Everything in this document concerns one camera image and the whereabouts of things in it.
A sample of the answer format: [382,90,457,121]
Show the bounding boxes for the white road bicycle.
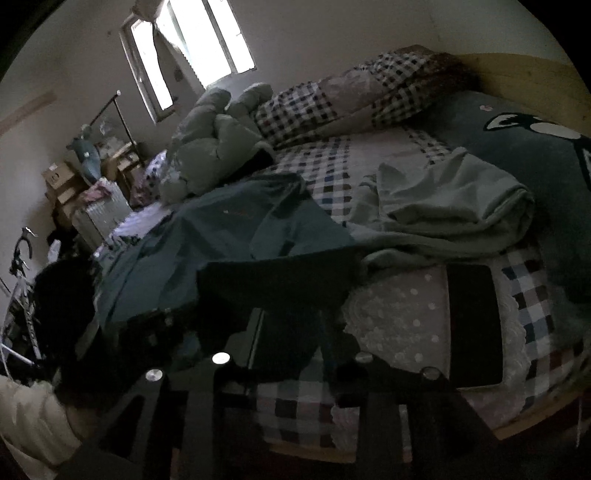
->
[1,226,44,378]

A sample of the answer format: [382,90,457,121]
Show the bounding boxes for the wooden bed frame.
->
[257,52,591,462]

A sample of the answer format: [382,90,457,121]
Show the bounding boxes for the pale green duvet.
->
[159,83,276,204]

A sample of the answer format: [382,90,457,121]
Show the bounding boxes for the black clothes rack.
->
[89,90,139,153]

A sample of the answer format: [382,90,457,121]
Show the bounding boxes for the white curtain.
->
[132,1,201,113]

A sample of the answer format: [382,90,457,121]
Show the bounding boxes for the stacked cardboard boxes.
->
[42,162,87,225]

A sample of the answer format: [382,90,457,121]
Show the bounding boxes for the checkered bed sheet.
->
[110,126,591,462]

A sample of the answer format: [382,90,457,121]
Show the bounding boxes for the purple floral pillow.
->
[129,150,167,209]

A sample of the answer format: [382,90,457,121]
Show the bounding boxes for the window with white frame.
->
[120,1,256,124]

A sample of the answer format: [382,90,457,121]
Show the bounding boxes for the dark teal penguin pillow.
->
[425,92,590,290]

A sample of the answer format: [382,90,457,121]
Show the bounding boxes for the teal plush toy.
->
[66,124,101,185]

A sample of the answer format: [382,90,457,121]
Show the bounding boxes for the teal blue sweater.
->
[96,173,356,332]

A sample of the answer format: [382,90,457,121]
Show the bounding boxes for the light grey-green garment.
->
[348,148,534,270]

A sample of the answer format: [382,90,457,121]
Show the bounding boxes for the checkered patchwork pillow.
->
[253,45,465,149]

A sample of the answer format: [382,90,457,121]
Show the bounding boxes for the white wicker laundry basket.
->
[71,178,132,251]

